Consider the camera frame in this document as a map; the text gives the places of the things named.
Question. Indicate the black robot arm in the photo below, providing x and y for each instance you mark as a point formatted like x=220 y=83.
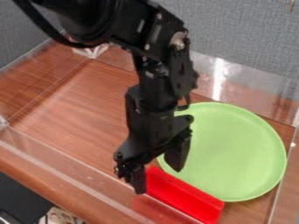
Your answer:
x=148 y=30

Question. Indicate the white power strip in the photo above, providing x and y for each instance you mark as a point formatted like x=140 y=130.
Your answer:
x=60 y=216

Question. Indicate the clear acrylic enclosure wall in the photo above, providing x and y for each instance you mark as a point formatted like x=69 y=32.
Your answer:
x=64 y=122

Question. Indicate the black box under table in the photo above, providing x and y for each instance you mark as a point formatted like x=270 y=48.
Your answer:
x=22 y=205

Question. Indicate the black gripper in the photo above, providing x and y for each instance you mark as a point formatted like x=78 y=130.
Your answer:
x=157 y=132

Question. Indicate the clear acrylic corner bracket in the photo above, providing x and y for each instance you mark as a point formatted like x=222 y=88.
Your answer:
x=92 y=53

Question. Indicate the green round plate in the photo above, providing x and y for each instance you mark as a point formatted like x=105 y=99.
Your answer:
x=237 y=160

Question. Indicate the red rectangular block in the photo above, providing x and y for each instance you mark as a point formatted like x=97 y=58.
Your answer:
x=182 y=196

